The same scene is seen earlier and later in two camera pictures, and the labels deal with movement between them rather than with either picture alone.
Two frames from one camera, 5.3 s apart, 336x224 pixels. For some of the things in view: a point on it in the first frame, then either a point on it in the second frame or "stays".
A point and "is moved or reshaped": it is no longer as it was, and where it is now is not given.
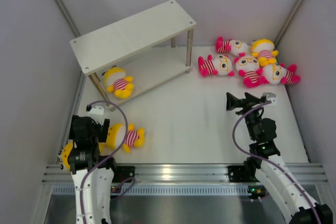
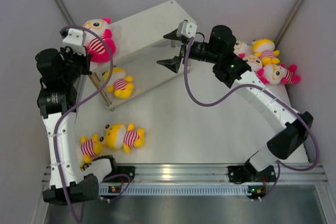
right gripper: x=233 y=102 → x=172 y=64
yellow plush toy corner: x=263 y=49 stays
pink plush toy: x=221 y=65 is moved or reshaped
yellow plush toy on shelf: x=115 y=78 stays
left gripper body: x=95 y=136 → x=76 y=64
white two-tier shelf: x=150 y=46 stays
